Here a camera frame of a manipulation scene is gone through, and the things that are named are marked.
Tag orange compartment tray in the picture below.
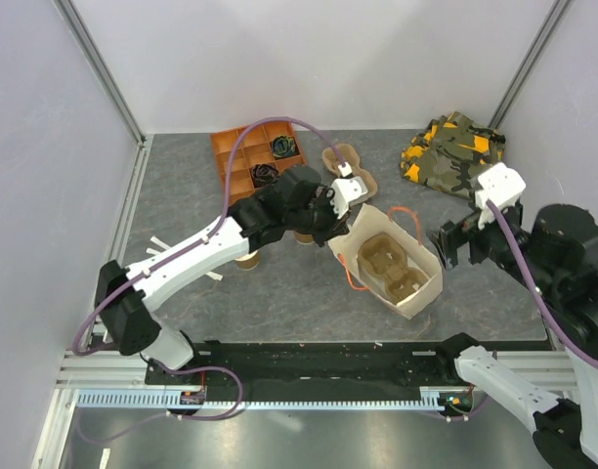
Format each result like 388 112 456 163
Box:
210 119 307 204

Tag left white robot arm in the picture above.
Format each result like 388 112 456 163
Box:
96 165 365 384

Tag green rolled sock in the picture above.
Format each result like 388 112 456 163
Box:
271 135 299 160

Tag camouflage folded garment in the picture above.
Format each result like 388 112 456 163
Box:
400 111 506 200

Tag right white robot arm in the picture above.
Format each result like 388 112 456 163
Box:
427 204 598 468

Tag dark brown rolled sock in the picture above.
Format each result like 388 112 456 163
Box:
250 163 279 189

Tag brown paper cup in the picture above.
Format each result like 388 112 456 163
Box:
235 251 260 271
294 232 314 244

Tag slotted cable duct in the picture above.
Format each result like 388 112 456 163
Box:
76 389 447 412

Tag white paper takeout bag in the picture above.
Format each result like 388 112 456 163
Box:
328 204 443 320

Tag right aluminium frame post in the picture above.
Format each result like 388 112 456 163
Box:
489 0 574 129

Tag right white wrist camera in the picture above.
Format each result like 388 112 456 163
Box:
474 162 526 230

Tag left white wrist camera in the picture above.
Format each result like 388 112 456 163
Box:
330 163 368 219

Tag cardboard cup carrier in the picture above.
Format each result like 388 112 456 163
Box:
321 144 378 204
358 233 427 304

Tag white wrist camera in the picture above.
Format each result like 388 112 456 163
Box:
330 163 368 219
474 162 526 230

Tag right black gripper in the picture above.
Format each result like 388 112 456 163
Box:
428 202 568 307

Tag aluminium frame post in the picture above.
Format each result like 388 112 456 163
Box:
489 0 574 129
52 0 148 145

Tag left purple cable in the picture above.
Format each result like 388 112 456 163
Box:
71 115 349 444

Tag left aluminium frame post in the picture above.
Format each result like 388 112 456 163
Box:
52 0 148 145

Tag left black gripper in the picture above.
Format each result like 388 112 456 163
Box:
283 189 350 250

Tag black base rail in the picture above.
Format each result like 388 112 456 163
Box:
145 333 478 401

